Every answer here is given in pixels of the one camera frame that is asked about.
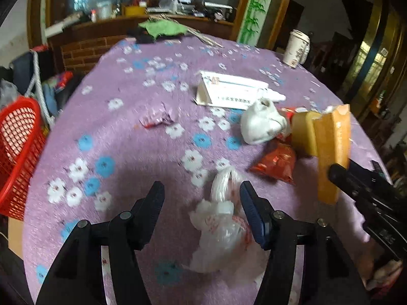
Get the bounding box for green cloth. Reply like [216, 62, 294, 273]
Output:
[139, 19, 188, 37]

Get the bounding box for white plastic bag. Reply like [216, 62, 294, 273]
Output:
[189, 167, 255, 274]

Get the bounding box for white rope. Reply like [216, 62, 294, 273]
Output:
[24, 49, 55, 128]

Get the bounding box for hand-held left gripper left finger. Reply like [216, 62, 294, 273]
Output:
[36, 181, 166, 305]

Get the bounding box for black cloth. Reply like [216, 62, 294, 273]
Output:
[127, 27, 161, 44]

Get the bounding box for crumpled pink wrapper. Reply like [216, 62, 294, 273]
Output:
[139, 102, 177, 129]

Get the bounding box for yellow cardboard box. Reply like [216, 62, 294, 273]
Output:
[291, 111, 319, 157]

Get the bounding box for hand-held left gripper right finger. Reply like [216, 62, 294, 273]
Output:
[239, 180, 371, 305]

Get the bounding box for red snack packet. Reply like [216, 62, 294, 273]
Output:
[250, 141, 298, 185]

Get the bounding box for bundle of thin sticks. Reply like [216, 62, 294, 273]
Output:
[149, 14, 225, 48]

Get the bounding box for bamboo wall sticker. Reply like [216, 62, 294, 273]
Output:
[238, 0, 271, 43]

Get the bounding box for white carton box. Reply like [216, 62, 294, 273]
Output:
[195, 70, 287, 108]

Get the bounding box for colourful plastic bag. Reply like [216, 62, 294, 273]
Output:
[43, 71, 74, 110]

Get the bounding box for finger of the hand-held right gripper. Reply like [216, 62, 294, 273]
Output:
[350, 160, 394, 186]
[328, 163, 382, 205]

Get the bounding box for white wrapper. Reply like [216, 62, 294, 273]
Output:
[240, 98, 292, 145]

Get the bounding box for red plastic basket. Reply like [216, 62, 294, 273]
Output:
[0, 97, 48, 221]

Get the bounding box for wooden counter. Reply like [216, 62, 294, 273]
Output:
[46, 14, 242, 74]

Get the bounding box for orange sponge block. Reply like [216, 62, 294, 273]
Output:
[313, 104, 352, 205]

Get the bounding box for purple floral tablecloth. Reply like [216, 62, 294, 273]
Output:
[24, 36, 394, 305]

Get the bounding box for dark bag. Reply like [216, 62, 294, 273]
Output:
[9, 49, 54, 97]

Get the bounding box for printed paper cup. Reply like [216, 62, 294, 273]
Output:
[283, 29, 310, 69]

